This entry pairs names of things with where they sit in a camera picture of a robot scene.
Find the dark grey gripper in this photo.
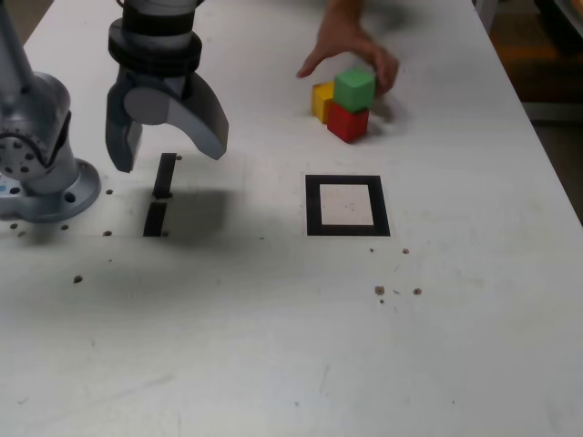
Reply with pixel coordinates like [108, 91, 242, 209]
[105, 64, 231, 174]

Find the yellow cube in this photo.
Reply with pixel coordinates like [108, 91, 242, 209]
[311, 81, 337, 125]

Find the red cube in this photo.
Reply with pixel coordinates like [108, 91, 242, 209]
[326, 102, 371, 145]

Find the green cube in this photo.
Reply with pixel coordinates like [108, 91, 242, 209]
[333, 66, 377, 111]

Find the black tape square outline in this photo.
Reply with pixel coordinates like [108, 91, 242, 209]
[303, 174, 392, 238]

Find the person's hand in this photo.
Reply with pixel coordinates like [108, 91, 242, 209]
[296, 0, 401, 99]

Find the black tape strip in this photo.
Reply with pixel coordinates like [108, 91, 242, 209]
[142, 152, 178, 238]

